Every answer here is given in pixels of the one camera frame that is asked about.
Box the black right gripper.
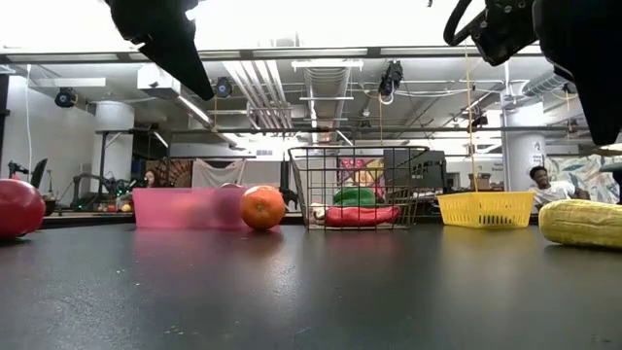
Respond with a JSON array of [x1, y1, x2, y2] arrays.
[[532, 0, 622, 146]]

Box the brown patterned tapestry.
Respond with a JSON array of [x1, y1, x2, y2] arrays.
[[155, 158, 194, 189]]

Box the yellow corn cob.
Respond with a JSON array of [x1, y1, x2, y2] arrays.
[[537, 198, 622, 251]]

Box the cardboard box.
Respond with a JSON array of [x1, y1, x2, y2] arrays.
[[468, 172, 493, 192]]

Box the floral wall tapestry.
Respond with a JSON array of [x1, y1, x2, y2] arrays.
[[543, 154, 622, 204]]

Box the colourful wall poster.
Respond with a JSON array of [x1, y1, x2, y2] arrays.
[[339, 157, 385, 191]]

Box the green bell pepper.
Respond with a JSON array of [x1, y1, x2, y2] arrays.
[[332, 187, 378, 209]]

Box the white hanging cloth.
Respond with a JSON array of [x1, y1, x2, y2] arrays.
[[191, 158, 248, 190]]

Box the black monitor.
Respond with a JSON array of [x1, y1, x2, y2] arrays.
[[29, 157, 49, 190]]

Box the long bright red pepper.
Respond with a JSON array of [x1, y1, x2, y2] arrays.
[[324, 204, 402, 228]]

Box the metal wire basket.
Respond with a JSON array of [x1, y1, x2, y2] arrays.
[[287, 145, 432, 231]]

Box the large red tomato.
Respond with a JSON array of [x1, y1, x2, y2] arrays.
[[0, 178, 47, 239]]

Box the yellow hanging rope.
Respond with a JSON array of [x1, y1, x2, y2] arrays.
[[464, 43, 480, 193]]

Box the orange fruit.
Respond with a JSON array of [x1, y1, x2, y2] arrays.
[[239, 185, 287, 231]]

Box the plain white round column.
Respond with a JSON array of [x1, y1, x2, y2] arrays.
[[90, 100, 136, 193]]

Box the yellow plastic basket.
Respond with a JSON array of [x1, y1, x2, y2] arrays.
[[436, 191, 536, 229]]

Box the black ceiling spotlight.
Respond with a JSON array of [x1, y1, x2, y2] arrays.
[[53, 87, 78, 109], [213, 76, 234, 99]]

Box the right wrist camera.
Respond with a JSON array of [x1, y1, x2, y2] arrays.
[[469, 0, 539, 68]]

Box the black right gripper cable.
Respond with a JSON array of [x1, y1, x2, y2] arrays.
[[442, 0, 487, 48]]

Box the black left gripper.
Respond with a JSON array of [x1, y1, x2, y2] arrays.
[[104, 0, 215, 102]]

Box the ribbed grey ceiling duct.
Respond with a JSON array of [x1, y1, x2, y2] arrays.
[[303, 66, 351, 142]]

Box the black hanging ceiling device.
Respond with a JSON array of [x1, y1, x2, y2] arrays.
[[377, 60, 404, 106]]

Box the pink plastic basket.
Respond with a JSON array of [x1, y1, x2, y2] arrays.
[[131, 187, 252, 230]]

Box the white column with signs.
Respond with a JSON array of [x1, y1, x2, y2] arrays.
[[501, 107, 548, 215]]

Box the silver ventilation duct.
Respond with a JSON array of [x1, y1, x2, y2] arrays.
[[522, 72, 568, 97]]

